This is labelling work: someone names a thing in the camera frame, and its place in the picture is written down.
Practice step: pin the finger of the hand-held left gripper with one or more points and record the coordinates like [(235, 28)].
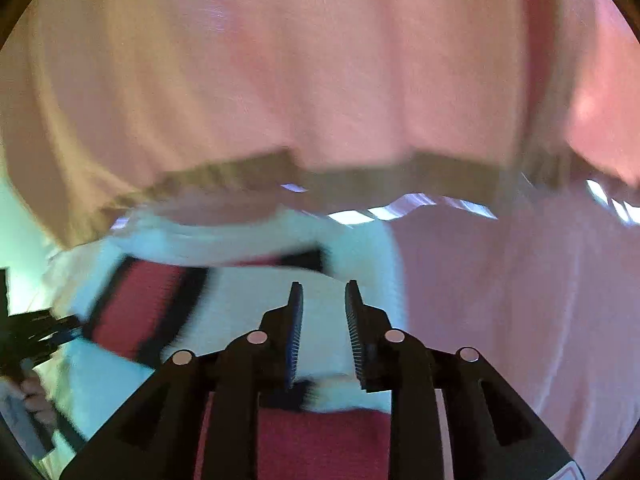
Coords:
[(65, 331)]

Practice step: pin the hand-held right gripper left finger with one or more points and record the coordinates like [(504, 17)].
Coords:
[(296, 332)]

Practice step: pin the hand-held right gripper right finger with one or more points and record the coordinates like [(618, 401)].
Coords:
[(355, 335)]

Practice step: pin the white and red garment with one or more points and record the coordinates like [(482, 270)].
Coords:
[(240, 305)]

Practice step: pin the person's left hand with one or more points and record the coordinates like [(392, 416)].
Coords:
[(40, 402)]

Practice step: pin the pink bed sheet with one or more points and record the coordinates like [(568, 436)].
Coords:
[(500, 300)]

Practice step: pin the pink cloth with tan hem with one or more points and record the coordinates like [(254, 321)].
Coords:
[(280, 75)]

